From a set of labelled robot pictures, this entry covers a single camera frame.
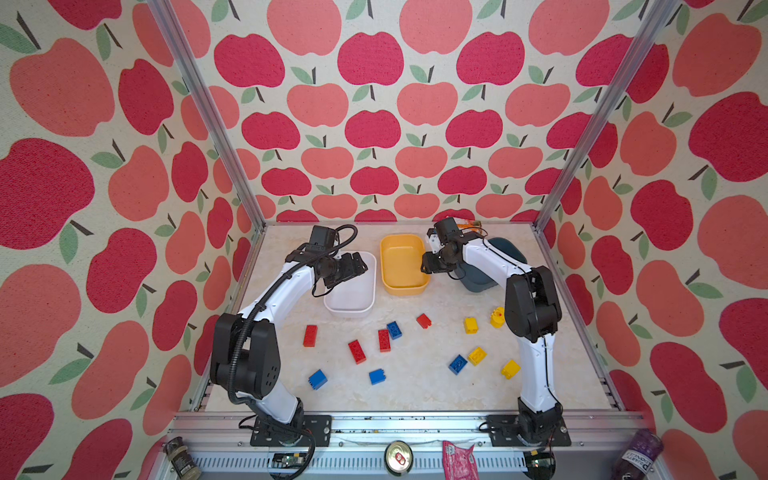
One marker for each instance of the purple plastic bottle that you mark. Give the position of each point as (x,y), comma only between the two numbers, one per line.
(638,457)

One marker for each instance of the white plastic container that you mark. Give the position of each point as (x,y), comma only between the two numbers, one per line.
(354,299)

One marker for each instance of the metal drink can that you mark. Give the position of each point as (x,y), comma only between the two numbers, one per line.
(398,458)

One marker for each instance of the green circuit board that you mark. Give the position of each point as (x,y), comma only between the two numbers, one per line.
(287,461)

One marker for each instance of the orange snack packet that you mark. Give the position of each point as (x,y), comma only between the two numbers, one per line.
(475,227)

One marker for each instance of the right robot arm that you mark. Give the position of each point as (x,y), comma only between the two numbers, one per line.
(532,312)

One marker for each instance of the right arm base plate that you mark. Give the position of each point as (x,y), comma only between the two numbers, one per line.
(505,431)

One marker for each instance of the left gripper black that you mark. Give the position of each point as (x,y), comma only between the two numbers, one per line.
(349,270)

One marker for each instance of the blue lego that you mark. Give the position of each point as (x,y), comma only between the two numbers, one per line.
(377,376)
(317,379)
(394,330)
(457,364)

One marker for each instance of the aluminium frame post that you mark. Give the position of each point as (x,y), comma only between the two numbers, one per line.
(174,35)
(654,22)

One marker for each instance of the left aluminium frame post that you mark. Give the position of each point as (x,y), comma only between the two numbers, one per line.
(174,35)

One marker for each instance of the dark teal plastic container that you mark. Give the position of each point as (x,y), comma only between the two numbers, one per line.
(474,279)

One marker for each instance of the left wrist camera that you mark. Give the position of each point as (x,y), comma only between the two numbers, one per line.
(321,239)

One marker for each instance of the red lego brick tilted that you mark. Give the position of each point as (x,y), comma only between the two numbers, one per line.
(357,351)

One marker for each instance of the small red lego brick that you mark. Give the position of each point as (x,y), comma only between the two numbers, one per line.
(424,321)

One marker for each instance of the red lego brick upright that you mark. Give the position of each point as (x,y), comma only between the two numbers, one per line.
(384,340)

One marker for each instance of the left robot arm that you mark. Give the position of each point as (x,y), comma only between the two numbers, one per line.
(245,358)

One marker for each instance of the black round object front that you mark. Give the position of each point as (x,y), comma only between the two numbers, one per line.
(540,465)

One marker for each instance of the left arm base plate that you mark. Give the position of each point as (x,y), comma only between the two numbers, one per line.
(315,429)

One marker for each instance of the yellow plastic container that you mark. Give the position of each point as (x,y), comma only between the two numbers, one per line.
(401,258)

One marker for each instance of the yellow round lego piece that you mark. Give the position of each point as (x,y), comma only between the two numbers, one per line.
(497,318)

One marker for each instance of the blue lego beside red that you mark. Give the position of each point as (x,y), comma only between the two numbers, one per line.
(394,330)

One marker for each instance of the dark glass jar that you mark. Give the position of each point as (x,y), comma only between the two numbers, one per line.
(181,461)

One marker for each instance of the front aluminium rail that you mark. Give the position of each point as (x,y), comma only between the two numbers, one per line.
(219,443)

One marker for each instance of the right aluminium frame post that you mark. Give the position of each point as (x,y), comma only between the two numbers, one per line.
(654,22)

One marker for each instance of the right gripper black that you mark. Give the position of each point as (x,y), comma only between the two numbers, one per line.
(428,265)

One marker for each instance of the pink snack wrapper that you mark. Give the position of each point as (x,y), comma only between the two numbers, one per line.
(459,463)

